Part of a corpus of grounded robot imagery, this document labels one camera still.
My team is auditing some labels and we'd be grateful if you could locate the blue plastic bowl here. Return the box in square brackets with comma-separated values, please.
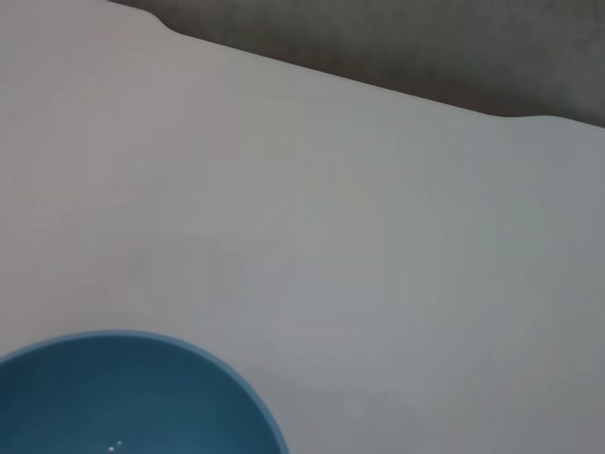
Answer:
[0, 329, 290, 454]

